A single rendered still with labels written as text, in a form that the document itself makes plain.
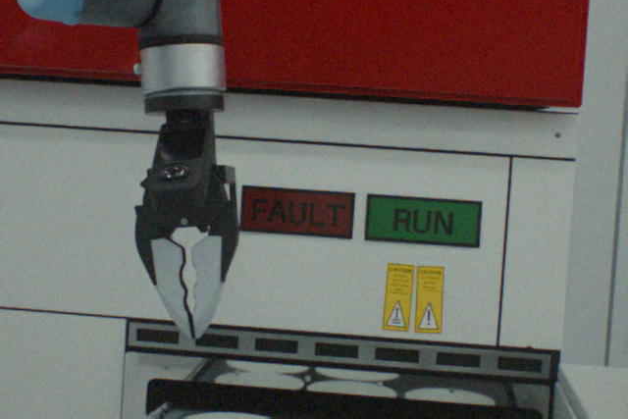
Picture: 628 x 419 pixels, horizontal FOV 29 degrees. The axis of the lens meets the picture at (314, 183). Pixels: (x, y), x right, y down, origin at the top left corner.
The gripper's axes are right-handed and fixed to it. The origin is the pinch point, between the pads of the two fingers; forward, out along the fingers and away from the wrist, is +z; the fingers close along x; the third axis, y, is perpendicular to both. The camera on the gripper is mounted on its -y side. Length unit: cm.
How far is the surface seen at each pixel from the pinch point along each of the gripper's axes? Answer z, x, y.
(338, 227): -7.5, -11.8, 20.3
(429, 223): -7.3, -21.2, 20.3
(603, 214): -4, -61, 169
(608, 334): 22, -60, 171
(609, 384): 8.7, -37.3, 12.1
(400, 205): -9.3, -18.4, 20.2
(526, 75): -21.3, -31.5, 14.7
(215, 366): 6.3, 1.7, 20.3
